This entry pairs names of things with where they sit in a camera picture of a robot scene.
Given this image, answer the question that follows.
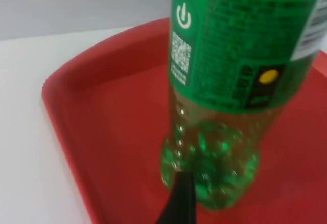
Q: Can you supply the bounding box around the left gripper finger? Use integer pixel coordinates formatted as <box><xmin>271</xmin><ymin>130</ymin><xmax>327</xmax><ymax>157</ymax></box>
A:
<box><xmin>155</xmin><ymin>172</ymin><xmax>198</xmax><ymax>224</ymax></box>

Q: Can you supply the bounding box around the green plastic bottle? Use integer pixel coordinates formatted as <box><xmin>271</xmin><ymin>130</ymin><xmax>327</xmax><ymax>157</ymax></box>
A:
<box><xmin>159</xmin><ymin>0</ymin><xmax>327</xmax><ymax>211</ymax></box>

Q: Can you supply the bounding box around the red tray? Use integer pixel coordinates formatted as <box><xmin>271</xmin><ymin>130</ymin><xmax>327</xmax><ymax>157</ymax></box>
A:
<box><xmin>41</xmin><ymin>17</ymin><xmax>327</xmax><ymax>224</ymax></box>

